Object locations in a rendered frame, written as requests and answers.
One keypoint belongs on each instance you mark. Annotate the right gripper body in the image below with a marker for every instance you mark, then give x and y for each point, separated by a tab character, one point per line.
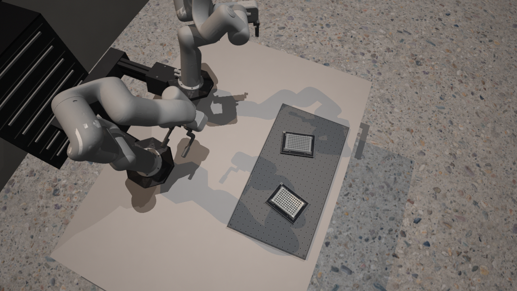
199	123

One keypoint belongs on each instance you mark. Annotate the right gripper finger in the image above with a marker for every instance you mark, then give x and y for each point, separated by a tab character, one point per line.
187	148
166	139

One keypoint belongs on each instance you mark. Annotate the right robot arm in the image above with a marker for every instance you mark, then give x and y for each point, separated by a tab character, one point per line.
95	139

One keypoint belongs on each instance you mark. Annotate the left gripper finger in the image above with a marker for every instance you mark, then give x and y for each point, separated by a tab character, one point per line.
256	23

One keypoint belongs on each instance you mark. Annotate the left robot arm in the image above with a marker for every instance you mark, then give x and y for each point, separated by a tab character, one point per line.
208	28

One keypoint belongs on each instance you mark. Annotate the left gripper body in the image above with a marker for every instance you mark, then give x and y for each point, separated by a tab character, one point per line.
251	6

